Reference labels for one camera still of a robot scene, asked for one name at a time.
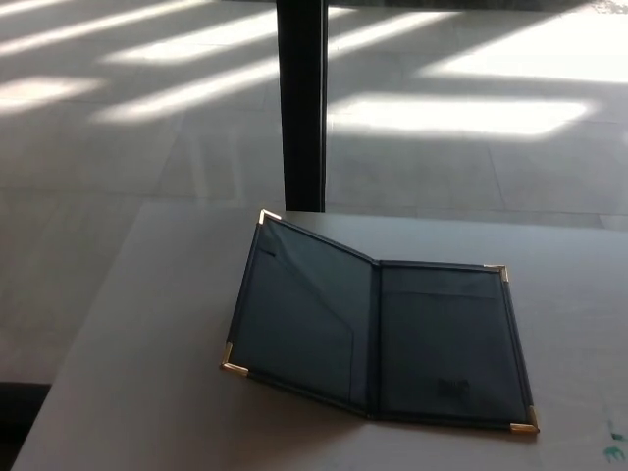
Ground dark diary folder gold corners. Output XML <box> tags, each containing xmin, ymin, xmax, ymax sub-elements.
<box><xmin>218</xmin><ymin>209</ymin><xmax>541</xmax><ymax>437</ymax></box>

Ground black vertical pillar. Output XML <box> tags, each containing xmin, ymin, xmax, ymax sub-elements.
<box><xmin>275</xmin><ymin>0</ymin><xmax>330</xmax><ymax>213</ymax></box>

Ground dark object beside table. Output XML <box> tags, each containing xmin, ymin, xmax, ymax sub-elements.
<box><xmin>0</xmin><ymin>381</ymin><xmax>52</xmax><ymax>471</ymax></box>

